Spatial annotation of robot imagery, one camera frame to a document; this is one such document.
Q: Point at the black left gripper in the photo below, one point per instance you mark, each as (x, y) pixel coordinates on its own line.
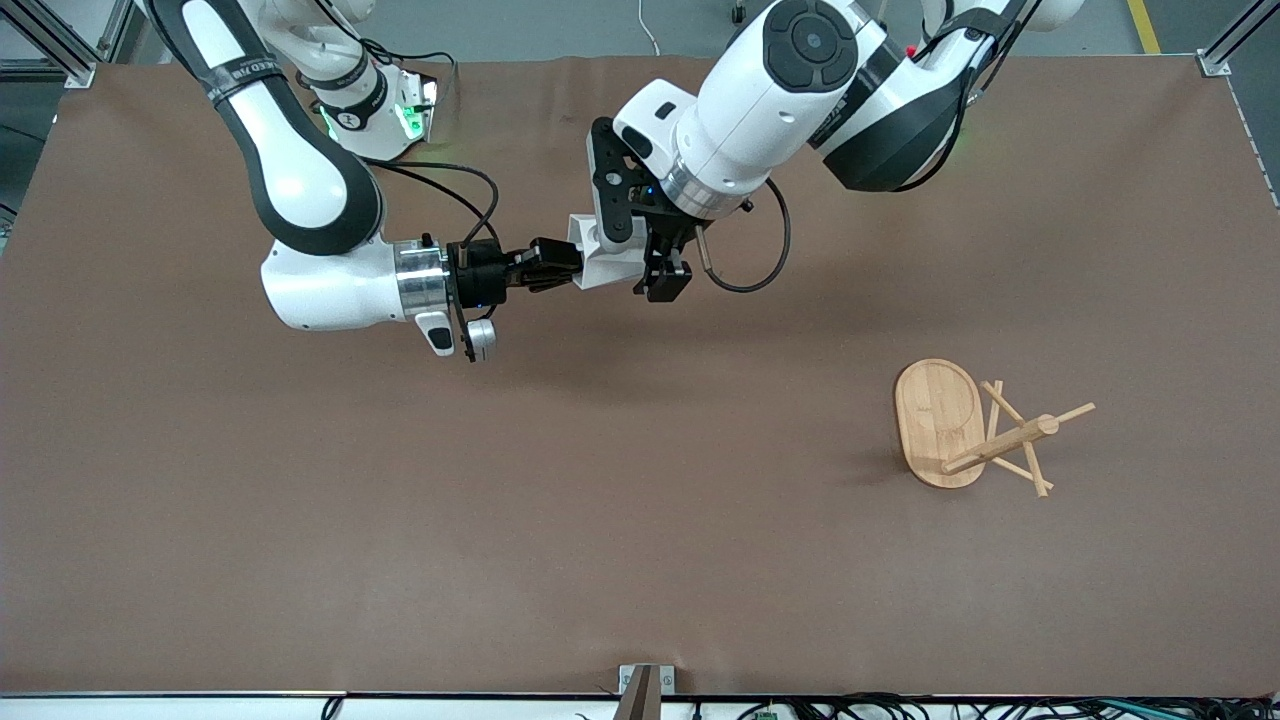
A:
(664, 240)

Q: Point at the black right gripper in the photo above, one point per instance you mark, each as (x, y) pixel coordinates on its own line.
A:
(482, 274)

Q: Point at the white faceted cup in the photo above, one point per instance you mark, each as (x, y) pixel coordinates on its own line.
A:
(610, 268)

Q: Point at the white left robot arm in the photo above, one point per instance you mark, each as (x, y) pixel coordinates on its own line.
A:
(760, 110)

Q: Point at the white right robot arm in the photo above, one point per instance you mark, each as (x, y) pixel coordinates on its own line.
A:
(300, 170)

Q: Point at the wooden cup rack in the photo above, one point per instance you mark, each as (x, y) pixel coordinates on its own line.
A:
(940, 420)

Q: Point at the brown table cover sheet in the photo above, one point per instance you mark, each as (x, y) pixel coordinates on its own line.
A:
(640, 500)

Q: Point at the yellow floor tape strip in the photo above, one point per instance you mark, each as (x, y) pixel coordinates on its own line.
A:
(1145, 28)

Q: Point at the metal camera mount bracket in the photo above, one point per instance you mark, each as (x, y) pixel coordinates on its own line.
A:
(640, 685)

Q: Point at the aluminium frame post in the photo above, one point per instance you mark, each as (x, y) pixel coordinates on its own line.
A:
(1230, 45)
(60, 45)

